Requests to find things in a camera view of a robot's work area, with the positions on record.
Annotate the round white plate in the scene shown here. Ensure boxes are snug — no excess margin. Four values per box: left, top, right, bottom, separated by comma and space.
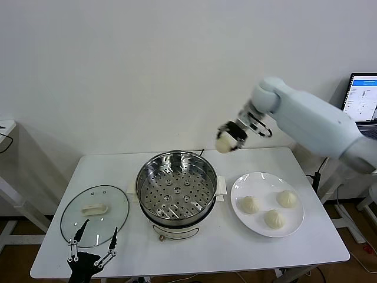
230, 172, 306, 238

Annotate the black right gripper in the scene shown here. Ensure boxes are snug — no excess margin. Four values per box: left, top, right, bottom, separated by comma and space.
216, 119, 250, 152

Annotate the white laptop side table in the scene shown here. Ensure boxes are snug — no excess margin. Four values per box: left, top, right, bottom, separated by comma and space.
319, 159, 377, 244

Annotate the white floor power strip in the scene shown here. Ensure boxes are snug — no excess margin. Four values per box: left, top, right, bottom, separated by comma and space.
129, 275, 156, 283

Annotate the black looped cable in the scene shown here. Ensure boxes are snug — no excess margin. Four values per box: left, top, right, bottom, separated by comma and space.
0, 133, 15, 154

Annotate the white steamed baozi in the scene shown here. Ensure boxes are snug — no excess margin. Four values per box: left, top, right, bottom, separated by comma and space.
216, 133, 234, 154
263, 209, 286, 230
240, 195, 260, 213
276, 190, 300, 209

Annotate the grey open laptop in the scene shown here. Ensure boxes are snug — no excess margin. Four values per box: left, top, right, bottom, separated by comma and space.
341, 73, 377, 139

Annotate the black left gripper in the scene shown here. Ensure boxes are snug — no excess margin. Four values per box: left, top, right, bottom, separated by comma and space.
67, 219, 118, 283

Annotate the stainless steel steamer basket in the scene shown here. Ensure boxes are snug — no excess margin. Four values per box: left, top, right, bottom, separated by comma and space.
135, 150, 219, 222

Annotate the round glass pot lid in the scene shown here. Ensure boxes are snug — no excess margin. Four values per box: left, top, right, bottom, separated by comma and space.
59, 185, 131, 248

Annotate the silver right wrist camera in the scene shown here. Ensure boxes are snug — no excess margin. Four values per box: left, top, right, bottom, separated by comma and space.
238, 108, 273, 139

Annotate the black upright stand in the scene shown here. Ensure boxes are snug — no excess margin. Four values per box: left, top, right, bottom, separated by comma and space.
306, 170, 322, 192

